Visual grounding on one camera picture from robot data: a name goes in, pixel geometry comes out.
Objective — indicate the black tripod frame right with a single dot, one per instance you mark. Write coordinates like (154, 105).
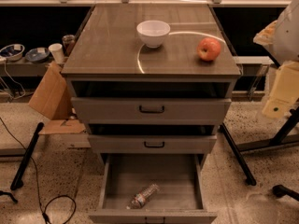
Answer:
(282, 137)

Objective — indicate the brown cardboard box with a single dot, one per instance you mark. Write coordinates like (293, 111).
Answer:
(53, 101)

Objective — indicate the grey drawer cabinet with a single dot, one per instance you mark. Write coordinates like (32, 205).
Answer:
(110, 61)

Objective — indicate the bottom grey drawer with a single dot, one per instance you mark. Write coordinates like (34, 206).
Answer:
(178, 200)

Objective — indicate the red apple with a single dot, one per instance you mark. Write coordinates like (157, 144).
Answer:
(208, 49)

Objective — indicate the black stand leg right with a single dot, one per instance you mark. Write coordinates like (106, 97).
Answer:
(250, 180)

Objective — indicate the black stand leg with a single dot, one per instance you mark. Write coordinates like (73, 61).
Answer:
(17, 181)
(250, 180)

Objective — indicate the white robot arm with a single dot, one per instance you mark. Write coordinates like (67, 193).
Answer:
(281, 39)

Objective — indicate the black caster foot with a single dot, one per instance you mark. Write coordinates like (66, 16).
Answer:
(280, 191)

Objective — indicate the clear plastic water bottle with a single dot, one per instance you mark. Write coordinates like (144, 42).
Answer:
(143, 197)

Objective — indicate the blue bowl on shelf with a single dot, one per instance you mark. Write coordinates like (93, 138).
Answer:
(38, 55)

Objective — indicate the black stand leg left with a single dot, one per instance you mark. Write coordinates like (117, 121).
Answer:
(17, 181)

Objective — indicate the glass jar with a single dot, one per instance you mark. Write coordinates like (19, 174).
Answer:
(68, 42)

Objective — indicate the middle grey drawer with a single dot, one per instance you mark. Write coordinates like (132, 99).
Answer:
(152, 144)

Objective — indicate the white bowl on shelf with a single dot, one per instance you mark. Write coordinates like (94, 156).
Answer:
(12, 52)

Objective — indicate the top grey drawer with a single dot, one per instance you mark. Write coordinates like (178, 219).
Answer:
(159, 111)

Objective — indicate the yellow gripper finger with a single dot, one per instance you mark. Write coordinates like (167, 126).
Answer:
(284, 92)

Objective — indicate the white paper cup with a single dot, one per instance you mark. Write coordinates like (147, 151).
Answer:
(57, 53)

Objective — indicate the grey drawer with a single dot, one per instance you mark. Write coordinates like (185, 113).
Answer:
(178, 200)
(152, 144)
(159, 111)

